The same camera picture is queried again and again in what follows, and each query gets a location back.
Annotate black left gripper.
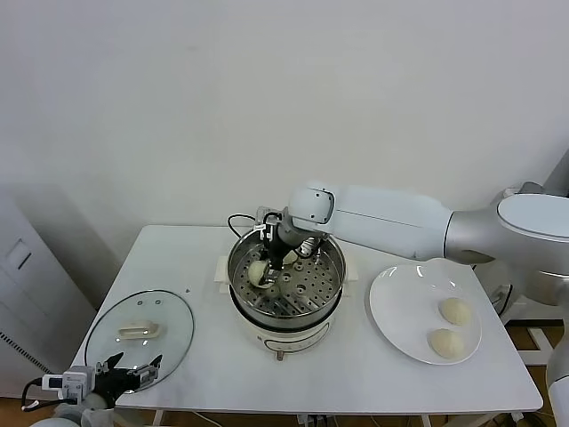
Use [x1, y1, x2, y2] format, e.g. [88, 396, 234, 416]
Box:
[94, 352, 164, 406]

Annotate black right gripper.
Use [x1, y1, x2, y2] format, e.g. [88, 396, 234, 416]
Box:
[259, 213, 295, 290]

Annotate round glass pot lid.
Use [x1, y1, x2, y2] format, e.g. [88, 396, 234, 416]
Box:
[84, 290, 196, 393]

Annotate perforated steel steamer basket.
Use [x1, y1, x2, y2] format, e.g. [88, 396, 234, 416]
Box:
[227, 219, 346, 328]

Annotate cream electric cooker pot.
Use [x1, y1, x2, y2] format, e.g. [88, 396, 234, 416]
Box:
[214, 255, 359, 362]

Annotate white grey cabinet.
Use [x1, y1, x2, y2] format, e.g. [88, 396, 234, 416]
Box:
[0, 189, 97, 399]

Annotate round white plate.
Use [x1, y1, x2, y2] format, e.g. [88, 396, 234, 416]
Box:
[368, 264, 483, 366]

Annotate grey black monitor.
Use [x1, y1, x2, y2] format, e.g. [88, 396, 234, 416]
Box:
[549, 149, 569, 197]

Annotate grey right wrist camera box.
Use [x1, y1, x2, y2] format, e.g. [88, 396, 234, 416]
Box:
[255, 205, 279, 232]

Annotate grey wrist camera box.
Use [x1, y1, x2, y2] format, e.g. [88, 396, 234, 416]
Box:
[255, 205, 279, 232]
[42, 365, 97, 404]

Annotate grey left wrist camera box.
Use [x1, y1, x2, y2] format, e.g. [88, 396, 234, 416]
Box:
[42, 365, 97, 404]

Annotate black cooker power cable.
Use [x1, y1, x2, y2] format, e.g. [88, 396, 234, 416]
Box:
[227, 214, 264, 241]

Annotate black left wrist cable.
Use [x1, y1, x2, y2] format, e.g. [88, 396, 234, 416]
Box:
[20, 377, 59, 413]

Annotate black cable with adapter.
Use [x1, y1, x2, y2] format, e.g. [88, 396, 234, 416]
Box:
[497, 284, 516, 315]

